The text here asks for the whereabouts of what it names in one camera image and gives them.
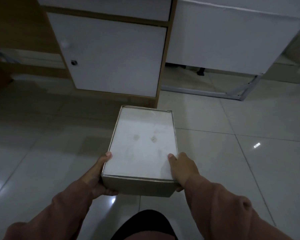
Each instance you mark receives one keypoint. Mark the white-topped cardboard box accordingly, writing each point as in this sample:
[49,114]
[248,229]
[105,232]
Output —
[142,149]

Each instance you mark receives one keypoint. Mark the person's right forearm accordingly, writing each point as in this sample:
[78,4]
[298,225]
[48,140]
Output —
[225,209]

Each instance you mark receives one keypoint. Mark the white desk panel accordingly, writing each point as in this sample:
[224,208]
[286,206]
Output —
[230,34]

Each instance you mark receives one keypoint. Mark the white cabinet drawer front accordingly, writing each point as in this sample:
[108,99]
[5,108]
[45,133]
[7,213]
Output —
[107,6]

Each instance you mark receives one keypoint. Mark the white cabinet door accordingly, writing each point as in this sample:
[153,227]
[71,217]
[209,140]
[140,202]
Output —
[110,57]

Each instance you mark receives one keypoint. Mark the white metal desk frame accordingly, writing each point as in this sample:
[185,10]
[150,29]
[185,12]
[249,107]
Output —
[242,89]

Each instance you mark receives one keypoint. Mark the person's dark trouser leg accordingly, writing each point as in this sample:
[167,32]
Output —
[146,226]

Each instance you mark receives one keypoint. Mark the person's right thumb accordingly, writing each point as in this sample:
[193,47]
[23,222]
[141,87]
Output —
[173,166]

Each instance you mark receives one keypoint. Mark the person's left hand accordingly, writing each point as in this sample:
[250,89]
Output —
[96,176]

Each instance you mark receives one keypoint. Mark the black chair caster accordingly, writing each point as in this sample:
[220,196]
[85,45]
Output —
[201,71]

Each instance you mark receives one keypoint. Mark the person's right hand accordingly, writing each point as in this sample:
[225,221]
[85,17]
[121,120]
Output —
[186,169]

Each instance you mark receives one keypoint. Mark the person's left thumb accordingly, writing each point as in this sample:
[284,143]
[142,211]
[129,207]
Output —
[105,159]

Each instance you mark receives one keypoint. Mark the person's left forearm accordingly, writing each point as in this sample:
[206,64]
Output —
[50,212]

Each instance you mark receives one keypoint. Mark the wooden cabinet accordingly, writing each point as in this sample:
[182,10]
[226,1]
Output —
[100,47]

